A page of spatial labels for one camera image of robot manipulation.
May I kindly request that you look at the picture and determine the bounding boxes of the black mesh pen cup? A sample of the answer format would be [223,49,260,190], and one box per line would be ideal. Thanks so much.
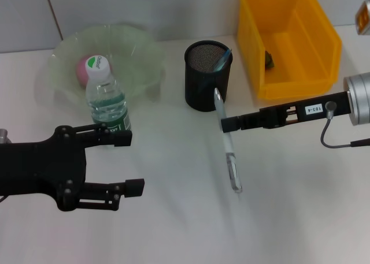
[184,40,234,113]

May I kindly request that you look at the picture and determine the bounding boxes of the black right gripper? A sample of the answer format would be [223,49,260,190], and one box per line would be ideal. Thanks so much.
[220,91,353,134]

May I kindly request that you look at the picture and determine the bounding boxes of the grey white pen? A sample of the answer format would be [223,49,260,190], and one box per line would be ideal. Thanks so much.
[213,87,243,194]

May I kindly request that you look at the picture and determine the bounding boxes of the grey right arm cable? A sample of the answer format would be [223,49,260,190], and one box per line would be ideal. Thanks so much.
[320,101,370,148]

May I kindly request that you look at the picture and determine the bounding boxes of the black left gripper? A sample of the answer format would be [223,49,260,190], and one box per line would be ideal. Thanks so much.
[0,123,134,213]

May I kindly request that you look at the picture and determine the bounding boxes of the clear green-label water bottle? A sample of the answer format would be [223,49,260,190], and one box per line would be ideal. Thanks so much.
[85,55,133,132]

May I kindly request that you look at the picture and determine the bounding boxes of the yellow plastic bin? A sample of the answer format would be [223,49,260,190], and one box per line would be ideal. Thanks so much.
[237,0,343,101]

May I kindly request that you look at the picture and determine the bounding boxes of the pink knitted peach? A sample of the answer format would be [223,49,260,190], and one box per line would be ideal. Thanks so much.
[75,55,89,87]

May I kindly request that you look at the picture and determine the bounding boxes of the green plastic wrapper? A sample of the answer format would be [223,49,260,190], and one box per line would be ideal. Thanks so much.
[264,50,276,70]

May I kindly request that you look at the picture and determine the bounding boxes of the green glass fruit plate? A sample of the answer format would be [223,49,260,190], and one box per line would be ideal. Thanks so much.
[36,23,167,106]

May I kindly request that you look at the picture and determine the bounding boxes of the blue children's scissors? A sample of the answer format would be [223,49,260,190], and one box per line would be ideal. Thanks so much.
[199,52,232,93]

